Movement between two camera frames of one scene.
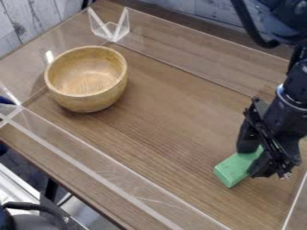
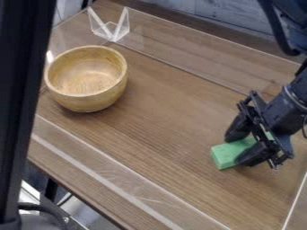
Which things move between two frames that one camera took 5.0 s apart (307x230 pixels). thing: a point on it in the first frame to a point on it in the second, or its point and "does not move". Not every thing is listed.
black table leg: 51,190 does not move
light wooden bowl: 87,76 does not move
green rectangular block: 234,168 to 226,153
